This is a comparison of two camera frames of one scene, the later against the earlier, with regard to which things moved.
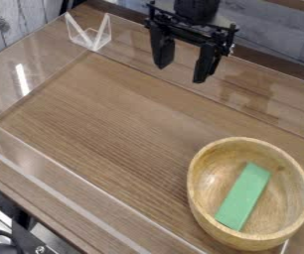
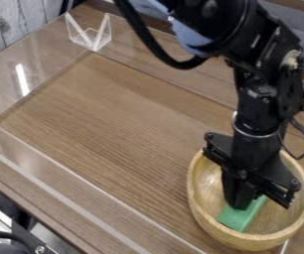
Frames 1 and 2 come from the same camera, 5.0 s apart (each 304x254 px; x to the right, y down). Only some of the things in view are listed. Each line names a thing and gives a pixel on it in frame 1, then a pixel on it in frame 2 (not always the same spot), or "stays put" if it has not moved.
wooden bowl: (249, 194) stays put
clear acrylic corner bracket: (91, 38) stays put
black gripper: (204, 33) to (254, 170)
